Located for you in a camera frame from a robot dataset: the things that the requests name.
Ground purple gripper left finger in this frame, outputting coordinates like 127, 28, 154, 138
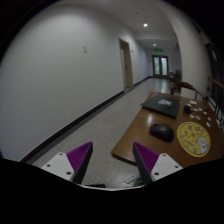
42, 142, 93, 184

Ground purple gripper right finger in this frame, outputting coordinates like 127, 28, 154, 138
133, 142, 182, 185

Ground black computer mouse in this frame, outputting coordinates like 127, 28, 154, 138
149, 124, 174, 143

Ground round yellow mouse pad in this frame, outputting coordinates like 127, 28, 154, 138
177, 122, 211, 158

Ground black laptop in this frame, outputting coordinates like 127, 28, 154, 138
141, 95, 180, 119

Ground small black object on table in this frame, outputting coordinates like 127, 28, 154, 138
184, 105, 191, 114

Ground wooden chair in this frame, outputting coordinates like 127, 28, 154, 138
170, 82, 206, 100

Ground glass double door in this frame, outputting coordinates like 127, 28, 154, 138
152, 55, 168, 77

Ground green exit sign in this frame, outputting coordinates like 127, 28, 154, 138
155, 48, 163, 52

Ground side door in wall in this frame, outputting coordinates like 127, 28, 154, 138
119, 39, 133, 89

